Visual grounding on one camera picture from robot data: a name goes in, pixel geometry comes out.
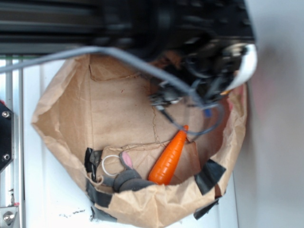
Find black gripper with wires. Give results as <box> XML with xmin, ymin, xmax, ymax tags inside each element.
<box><xmin>149</xmin><ymin>38</ymin><xmax>258</xmax><ymax>112</ymax></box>

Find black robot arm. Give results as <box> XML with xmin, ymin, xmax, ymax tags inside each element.
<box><xmin>89</xmin><ymin>0</ymin><xmax>256</xmax><ymax>112</ymax></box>

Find brown paper bag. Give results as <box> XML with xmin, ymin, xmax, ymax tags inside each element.
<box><xmin>32</xmin><ymin>55</ymin><xmax>247</xmax><ymax>228</ymax></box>

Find orange plastic carrot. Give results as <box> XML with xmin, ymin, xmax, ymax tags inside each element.
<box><xmin>148</xmin><ymin>125</ymin><xmax>189</xmax><ymax>185</ymax></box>

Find grey plush bunny toy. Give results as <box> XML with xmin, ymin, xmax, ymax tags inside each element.
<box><xmin>101</xmin><ymin>151</ymin><xmax>155</xmax><ymax>193</ymax></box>

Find white plastic tray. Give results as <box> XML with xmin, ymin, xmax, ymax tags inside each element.
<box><xmin>23</xmin><ymin>60</ymin><xmax>238</xmax><ymax>228</ymax></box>

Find grey cable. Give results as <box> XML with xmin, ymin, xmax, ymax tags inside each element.
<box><xmin>0</xmin><ymin>46</ymin><xmax>225</xmax><ymax>136</ymax></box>

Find aluminium frame rail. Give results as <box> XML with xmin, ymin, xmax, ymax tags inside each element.
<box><xmin>0</xmin><ymin>69</ymin><xmax>26</xmax><ymax>228</ymax></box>

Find black metal bracket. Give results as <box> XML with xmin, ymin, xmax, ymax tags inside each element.
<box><xmin>0</xmin><ymin>101</ymin><xmax>13</xmax><ymax>172</ymax></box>

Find silver corner bracket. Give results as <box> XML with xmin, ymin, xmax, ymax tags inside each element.
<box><xmin>0</xmin><ymin>206</ymin><xmax>20</xmax><ymax>228</ymax></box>

